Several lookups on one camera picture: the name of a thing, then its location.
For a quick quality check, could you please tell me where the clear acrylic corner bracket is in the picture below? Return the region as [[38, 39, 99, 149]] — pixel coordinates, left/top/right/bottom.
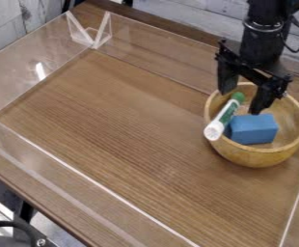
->
[[66, 12, 113, 49]]

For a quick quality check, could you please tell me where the blue foam block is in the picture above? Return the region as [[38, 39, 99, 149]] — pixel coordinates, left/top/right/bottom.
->
[[225, 114, 281, 145]]

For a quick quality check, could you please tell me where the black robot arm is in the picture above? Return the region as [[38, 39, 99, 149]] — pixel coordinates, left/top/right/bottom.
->
[[215, 0, 299, 115]]

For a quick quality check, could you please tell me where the green and white marker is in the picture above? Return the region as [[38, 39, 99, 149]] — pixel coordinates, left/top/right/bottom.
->
[[205, 92, 245, 141]]

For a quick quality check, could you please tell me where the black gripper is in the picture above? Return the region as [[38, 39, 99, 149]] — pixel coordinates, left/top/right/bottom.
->
[[215, 39, 293, 115]]

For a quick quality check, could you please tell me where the brown wooden bowl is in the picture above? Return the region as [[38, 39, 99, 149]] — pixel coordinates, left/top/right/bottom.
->
[[205, 82, 299, 168]]

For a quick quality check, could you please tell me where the clear acrylic tray wall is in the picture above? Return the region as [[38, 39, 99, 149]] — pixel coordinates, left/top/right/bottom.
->
[[0, 5, 299, 247]]

